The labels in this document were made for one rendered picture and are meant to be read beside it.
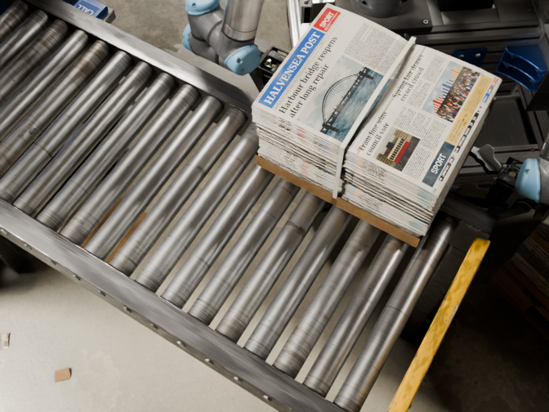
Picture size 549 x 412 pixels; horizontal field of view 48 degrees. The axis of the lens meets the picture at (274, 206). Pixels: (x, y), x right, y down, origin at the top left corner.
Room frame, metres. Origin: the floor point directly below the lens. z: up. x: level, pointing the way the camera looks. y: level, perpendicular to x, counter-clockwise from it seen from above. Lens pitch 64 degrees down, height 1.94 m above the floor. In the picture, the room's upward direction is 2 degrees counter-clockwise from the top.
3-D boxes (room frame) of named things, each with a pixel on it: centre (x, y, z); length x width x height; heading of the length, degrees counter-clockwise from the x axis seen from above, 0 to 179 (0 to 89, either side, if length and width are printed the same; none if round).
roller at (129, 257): (0.63, 0.20, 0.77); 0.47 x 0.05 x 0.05; 147
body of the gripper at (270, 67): (0.92, 0.01, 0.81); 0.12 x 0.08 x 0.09; 56
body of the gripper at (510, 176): (0.58, -0.51, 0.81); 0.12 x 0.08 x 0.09; 57
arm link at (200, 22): (1.00, 0.13, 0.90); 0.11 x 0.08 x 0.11; 33
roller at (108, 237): (0.67, 0.25, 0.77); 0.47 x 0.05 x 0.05; 147
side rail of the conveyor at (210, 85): (0.88, 0.11, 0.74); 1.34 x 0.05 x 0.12; 57
